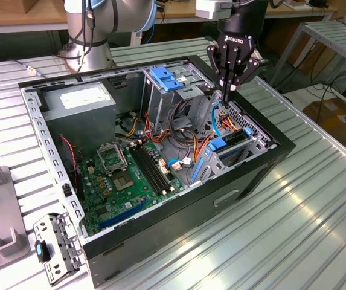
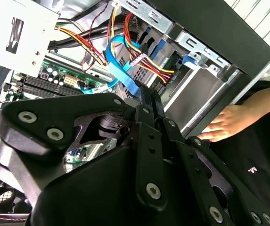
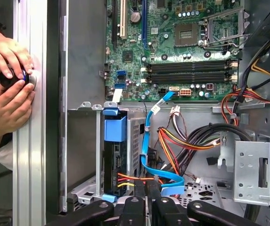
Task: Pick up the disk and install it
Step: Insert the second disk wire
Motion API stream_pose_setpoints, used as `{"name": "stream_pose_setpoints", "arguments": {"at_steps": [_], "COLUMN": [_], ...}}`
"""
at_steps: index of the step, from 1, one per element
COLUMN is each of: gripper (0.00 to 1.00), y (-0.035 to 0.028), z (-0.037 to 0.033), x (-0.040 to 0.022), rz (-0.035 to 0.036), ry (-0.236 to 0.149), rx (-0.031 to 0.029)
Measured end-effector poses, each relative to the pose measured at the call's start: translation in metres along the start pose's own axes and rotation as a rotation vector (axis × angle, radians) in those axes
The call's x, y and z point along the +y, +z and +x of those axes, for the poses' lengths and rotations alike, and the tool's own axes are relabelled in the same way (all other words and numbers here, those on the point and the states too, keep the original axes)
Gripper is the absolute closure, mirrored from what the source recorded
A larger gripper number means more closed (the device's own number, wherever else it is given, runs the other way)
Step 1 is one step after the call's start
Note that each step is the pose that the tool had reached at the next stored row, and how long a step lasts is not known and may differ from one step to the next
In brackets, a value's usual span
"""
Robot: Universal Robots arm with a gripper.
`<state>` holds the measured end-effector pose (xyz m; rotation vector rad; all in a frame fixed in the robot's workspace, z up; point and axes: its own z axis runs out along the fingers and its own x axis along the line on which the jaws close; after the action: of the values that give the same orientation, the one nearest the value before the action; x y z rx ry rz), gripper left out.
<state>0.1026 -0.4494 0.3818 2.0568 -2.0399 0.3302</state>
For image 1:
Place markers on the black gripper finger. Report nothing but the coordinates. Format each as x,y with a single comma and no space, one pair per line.
224,69
251,66

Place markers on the hard disk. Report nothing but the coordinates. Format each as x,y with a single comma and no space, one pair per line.
216,145

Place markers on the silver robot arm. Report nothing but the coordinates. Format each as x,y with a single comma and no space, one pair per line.
115,18

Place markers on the metal disk bay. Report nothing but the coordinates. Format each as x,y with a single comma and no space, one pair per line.
213,164

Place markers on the blue drive latch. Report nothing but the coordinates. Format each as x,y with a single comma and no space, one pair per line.
163,77

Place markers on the metal drive cage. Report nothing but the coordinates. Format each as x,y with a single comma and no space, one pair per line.
157,102

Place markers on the metal slat table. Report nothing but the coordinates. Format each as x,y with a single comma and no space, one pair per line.
326,33

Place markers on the brown cardboard box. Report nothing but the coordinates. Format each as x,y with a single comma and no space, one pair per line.
329,121

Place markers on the black RAM slot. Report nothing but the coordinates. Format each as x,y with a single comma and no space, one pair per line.
150,168
153,167
146,169
157,165

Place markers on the black PC case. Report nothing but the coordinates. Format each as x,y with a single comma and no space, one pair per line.
190,217

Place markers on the CPU socket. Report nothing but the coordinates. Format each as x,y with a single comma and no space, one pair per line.
123,182

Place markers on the grey power supply unit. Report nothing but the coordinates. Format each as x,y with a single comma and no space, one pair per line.
79,127

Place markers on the green motherboard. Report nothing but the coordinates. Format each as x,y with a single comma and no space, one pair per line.
100,193

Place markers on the blue expansion slot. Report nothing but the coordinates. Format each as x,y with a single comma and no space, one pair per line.
121,216

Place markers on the wooden desk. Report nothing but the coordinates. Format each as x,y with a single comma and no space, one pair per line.
24,18

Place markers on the grey parts rack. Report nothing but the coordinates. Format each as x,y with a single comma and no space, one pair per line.
0,217

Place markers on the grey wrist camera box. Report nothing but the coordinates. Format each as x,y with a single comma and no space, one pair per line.
212,9

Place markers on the metal slot bracket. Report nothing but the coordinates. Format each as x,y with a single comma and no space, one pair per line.
67,241

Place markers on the black blue bracket clip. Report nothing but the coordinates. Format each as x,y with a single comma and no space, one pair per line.
41,250

